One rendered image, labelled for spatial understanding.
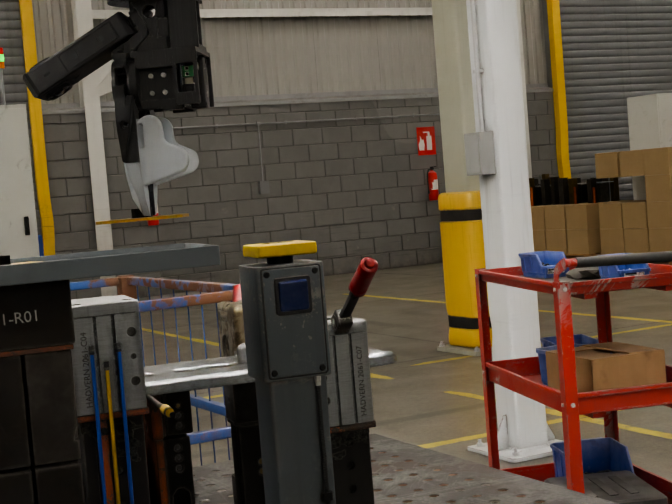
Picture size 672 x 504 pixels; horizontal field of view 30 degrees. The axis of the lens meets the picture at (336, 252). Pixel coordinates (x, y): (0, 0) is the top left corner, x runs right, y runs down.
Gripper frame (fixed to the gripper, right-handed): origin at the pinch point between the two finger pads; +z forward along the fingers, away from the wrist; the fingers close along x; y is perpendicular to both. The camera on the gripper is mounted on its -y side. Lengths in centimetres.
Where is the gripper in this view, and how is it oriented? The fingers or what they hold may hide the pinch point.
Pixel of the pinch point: (141, 202)
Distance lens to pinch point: 120.7
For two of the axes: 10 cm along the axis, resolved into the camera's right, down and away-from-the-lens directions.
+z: 0.8, 10.0, 0.6
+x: 0.9, -0.6, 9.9
